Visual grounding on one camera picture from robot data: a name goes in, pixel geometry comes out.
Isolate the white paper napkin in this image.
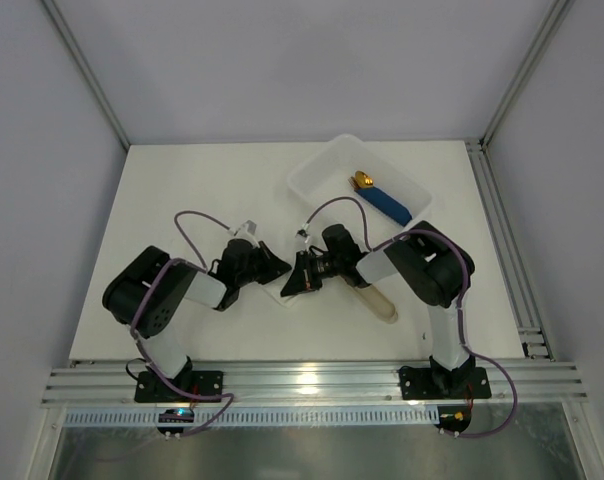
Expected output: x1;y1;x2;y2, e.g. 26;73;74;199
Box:
264;274;303;309

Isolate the oval wooden cutlery tray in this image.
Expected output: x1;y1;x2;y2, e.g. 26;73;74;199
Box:
352;285;398;324

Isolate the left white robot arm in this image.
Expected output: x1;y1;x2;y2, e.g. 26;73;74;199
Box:
102;239;291;404

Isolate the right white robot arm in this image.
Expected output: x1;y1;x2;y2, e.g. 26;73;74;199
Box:
280;221;490;400

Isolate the gold cutlery in roll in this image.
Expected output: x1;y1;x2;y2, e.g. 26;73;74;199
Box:
348;171;374;191

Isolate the white plastic basket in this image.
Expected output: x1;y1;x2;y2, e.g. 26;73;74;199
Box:
287;134;433;246

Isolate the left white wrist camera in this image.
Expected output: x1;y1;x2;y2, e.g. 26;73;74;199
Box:
228;220;257;241

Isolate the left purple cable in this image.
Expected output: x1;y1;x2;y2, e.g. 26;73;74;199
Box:
130;210;236;441

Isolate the purple cable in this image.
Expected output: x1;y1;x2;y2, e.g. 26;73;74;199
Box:
130;210;236;441
301;196;519;441

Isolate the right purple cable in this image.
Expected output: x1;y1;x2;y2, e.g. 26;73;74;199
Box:
301;196;519;441

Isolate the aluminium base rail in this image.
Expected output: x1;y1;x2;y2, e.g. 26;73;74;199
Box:
41;359;588;407

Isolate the white slotted cable duct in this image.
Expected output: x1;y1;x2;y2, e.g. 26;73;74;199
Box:
62;405;440;428

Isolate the right aluminium side rail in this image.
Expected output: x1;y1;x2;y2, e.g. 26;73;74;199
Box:
465;139;555;362

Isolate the left aluminium frame post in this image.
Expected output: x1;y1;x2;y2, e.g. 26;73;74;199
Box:
38;0;131;152

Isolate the aluminium frame post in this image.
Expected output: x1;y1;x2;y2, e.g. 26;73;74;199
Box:
480;0;574;148
38;0;131;152

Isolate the right aluminium frame post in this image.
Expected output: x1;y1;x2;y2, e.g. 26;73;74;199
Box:
480;0;574;148

